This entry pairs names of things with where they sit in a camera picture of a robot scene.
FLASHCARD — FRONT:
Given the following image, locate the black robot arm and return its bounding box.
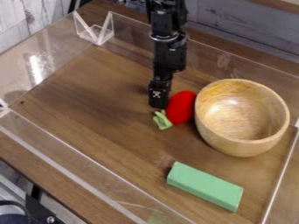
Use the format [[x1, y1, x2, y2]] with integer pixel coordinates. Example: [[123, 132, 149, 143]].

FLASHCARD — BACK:
[[146, 0, 189, 109]]

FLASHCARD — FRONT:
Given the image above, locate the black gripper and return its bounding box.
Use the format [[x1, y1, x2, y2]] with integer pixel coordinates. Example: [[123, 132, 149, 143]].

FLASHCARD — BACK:
[[149, 31, 189, 109]]

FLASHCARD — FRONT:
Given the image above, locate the black clamp with bolt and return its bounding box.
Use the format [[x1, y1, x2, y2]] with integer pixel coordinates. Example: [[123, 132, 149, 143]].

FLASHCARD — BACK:
[[26, 195, 66, 224]]

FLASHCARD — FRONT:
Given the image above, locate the black cable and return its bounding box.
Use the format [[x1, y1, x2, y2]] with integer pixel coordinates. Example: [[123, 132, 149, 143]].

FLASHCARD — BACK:
[[0, 199, 28, 224]]

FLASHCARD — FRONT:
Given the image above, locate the green rectangular block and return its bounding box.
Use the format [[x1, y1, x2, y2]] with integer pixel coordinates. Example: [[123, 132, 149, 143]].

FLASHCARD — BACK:
[[167, 162, 243, 213]]

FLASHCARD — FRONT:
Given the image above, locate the red round plush tomato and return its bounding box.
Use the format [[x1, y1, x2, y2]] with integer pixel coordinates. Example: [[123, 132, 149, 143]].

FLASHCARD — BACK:
[[154, 91, 197, 130]]

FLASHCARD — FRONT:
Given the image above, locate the wooden bowl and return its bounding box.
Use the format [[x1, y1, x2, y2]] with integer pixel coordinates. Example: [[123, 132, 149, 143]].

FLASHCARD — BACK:
[[195, 79, 291, 158]]

